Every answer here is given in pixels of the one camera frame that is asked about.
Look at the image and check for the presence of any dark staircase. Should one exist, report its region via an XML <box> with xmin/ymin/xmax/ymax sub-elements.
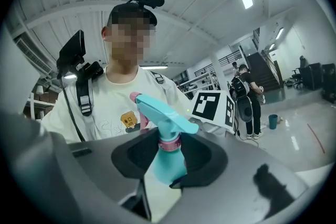
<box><xmin>246</xmin><ymin>51</ymin><xmax>285</xmax><ymax>92</ymax></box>

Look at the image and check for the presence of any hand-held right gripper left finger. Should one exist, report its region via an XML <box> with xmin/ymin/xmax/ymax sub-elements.
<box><xmin>4</xmin><ymin>112</ymin><xmax>160</xmax><ymax>224</ymax></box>

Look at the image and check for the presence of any grey black backpack strap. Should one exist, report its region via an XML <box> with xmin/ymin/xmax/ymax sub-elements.
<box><xmin>75</xmin><ymin>70</ymin><xmax>95</xmax><ymax>117</ymax></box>
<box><xmin>150</xmin><ymin>70</ymin><xmax>166</xmax><ymax>85</ymax></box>

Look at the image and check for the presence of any black box on shoulder mount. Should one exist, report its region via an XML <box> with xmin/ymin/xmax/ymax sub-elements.
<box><xmin>56</xmin><ymin>29</ymin><xmax>104</xmax><ymax>80</ymax></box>

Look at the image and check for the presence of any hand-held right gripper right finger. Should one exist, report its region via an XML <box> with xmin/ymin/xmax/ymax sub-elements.
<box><xmin>151</xmin><ymin>130</ymin><xmax>310</xmax><ymax>224</ymax></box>

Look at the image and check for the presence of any person's head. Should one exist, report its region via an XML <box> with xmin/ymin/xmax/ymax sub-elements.
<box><xmin>101</xmin><ymin>4</ymin><xmax>158</xmax><ymax>68</ymax></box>

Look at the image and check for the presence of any black office chair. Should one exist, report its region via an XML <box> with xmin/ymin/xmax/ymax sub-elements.
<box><xmin>291</xmin><ymin>56</ymin><xmax>309</xmax><ymax>90</ymax></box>

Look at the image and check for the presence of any white ceiling air vent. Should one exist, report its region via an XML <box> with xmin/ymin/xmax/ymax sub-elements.
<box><xmin>14</xmin><ymin>36</ymin><xmax>53</xmax><ymax>74</ymax></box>

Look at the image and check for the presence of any teal spray bottle trigger head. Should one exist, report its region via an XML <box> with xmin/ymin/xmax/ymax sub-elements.
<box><xmin>129</xmin><ymin>91</ymin><xmax>200</xmax><ymax>153</ymax></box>

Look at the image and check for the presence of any cream printed t-shirt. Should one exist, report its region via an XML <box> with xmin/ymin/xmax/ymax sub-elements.
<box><xmin>41</xmin><ymin>65</ymin><xmax>196</xmax><ymax>144</ymax></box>

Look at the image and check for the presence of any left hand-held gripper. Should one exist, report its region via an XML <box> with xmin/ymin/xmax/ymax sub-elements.
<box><xmin>188</xmin><ymin>90</ymin><xmax>236</xmax><ymax>137</ymax></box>

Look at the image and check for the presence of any teal spray bottle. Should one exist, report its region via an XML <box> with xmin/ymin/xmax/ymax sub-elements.
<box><xmin>153</xmin><ymin>148</ymin><xmax>188</xmax><ymax>185</ymax></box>

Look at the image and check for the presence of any black cabinet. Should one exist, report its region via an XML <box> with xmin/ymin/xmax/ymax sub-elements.
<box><xmin>321</xmin><ymin>62</ymin><xmax>336</xmax><ymax>104</ymax></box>

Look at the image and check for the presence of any thick black harness cable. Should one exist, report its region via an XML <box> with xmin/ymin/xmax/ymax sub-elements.
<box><xmin>58</xmin><ymin>76</ymin><xmax>87</xmax><ymax>143</ymax></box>

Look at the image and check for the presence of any teal bucket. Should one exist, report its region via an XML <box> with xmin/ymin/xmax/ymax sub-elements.
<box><xmin>268</xmin><ymin>114</ymin><xmax>279</xmax><ymax>130</ymax></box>

